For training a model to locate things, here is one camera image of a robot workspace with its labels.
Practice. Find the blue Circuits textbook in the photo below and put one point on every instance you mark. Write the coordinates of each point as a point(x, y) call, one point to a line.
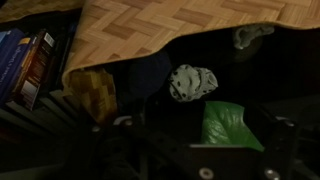
point(10, 63)

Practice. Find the dark cube bookshelf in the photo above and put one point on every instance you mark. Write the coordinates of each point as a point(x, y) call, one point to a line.
point(61, 56)

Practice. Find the blue book yellow label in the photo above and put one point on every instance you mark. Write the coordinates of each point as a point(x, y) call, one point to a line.
point(24, 41)

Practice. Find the brown red spine book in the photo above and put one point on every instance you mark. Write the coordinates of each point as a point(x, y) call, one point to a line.
point(38, 73)

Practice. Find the green pothos plant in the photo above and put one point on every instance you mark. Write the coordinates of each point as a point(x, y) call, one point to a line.
point(226, 126)

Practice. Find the plain grey rolled sock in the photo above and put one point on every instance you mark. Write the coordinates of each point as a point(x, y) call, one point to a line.
point(251, 36)

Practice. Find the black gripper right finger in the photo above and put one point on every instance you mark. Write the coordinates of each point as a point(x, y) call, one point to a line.
point(280, 146)

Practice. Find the grey dotted sock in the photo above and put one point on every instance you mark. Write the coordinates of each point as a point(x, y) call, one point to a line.
point(191, 83)

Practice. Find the dark navy sock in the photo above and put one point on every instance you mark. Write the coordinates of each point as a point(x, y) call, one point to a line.
point(150, 75)

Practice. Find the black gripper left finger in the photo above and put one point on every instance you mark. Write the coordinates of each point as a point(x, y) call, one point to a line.
point(88, 150)

